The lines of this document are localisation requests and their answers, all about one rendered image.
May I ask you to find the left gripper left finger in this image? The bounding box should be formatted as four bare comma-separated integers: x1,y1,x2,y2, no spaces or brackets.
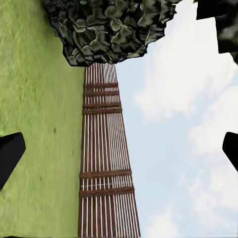
0,132,26,192

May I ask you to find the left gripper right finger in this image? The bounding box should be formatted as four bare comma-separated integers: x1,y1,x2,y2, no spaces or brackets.
222,131,238,172

